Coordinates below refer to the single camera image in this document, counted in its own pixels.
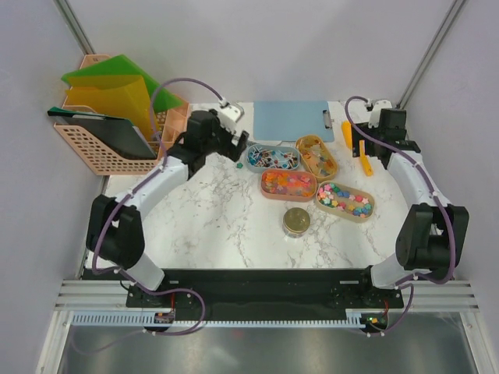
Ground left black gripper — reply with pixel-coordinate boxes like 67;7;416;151
203;112;250;164

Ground orange plastic scoop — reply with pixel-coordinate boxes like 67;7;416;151
342;121;373;177

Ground blue tray of lollipops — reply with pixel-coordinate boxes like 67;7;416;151
245;143;300;173

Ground pink tray star candies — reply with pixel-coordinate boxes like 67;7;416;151
260;169;317;203

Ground beige tray colourful candies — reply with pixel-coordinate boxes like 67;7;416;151
314;181;375;224

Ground gold jar lid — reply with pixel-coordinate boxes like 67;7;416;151
282;207;311;231

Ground clear plastic jar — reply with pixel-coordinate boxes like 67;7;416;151
283;227;307;238

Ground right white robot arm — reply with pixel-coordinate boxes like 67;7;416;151
352;102;469;307

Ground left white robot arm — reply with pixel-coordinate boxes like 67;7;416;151
86;104;249;306

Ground yellow tray jelly candies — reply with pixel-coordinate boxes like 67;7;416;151
296;135;338;182

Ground white spiral notebook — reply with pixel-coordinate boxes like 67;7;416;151
246;138;290;146

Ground blue clipboard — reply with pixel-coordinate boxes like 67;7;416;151
253;101;334;143

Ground black folder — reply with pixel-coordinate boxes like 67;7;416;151
47;107;157;160

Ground yellow plastic folder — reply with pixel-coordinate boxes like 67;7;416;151
66;81;157;141

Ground pink file organizer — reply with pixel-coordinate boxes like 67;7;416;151
52;54;192;177

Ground green plastic folder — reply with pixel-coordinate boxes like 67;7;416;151
61;55;160;97

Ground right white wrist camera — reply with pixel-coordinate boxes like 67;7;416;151
365;99;393;129

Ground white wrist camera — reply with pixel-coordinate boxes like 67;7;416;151
365;99;393;129
217;103;245;133

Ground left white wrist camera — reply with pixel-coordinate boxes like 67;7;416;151
217;103;245;133

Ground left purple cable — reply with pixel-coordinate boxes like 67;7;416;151
91;76;229;344

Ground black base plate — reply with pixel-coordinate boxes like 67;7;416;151
126;269;405;320

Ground aluminium frame rail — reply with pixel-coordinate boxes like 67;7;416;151
55;280;480;312

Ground white cable duct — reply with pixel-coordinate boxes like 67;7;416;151
71;309;388;328

